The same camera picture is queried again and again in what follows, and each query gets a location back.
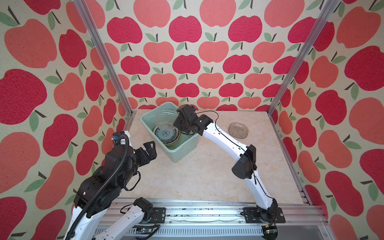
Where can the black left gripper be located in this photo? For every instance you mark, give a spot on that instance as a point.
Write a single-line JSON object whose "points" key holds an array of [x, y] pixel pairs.
{"points": [[146, 157]]}

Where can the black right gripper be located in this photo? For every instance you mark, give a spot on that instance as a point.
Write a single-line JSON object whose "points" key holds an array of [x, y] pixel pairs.
{"points": [[176, 124]]}

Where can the blue green patterned plate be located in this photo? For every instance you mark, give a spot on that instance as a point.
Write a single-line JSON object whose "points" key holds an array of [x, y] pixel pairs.
{"points": [[165, 136]]}

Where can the smoky glass dotted plate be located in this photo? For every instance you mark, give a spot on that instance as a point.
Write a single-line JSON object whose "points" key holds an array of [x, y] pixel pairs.
{"points": [[238, 130]]}

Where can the clear ribbed glass plate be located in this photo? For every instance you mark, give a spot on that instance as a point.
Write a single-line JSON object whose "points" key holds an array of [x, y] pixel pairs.
{"points": [[165, 119]]}

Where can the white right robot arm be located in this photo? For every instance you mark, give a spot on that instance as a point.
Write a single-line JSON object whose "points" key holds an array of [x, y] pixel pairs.
{"points": [[245, 156]]}

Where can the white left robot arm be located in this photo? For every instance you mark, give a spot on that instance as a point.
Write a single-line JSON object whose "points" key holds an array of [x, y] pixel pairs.
{"points": [[96, 193]]}

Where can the mint green plastic bin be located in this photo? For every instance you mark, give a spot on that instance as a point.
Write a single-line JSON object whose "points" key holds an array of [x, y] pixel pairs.
{"points": [[179, 150]]}

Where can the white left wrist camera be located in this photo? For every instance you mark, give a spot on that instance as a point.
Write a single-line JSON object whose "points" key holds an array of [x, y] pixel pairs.
{"points": [[119, 140]]}

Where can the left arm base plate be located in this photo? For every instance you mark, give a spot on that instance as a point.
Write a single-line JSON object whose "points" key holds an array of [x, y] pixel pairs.
{"points": [[156, 214]]}

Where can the aluminium front rail frame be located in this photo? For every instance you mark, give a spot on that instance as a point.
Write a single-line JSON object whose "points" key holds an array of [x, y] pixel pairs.
{"points": [[189, 220]]}

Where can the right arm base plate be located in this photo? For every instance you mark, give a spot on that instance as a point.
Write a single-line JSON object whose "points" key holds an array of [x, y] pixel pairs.
{"points": [[259, 216]]}

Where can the left aluminium corner post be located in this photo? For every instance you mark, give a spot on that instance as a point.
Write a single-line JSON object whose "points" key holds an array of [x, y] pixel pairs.
{"points": [[90, 24]]}

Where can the aluminium corner post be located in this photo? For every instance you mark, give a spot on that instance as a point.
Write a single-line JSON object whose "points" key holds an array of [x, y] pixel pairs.
{"points": [[90, 24], [328, 9]]}

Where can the right aluminium corner post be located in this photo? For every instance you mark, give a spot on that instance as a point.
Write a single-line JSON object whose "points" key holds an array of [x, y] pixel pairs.
{"points": [[328, 9]]}

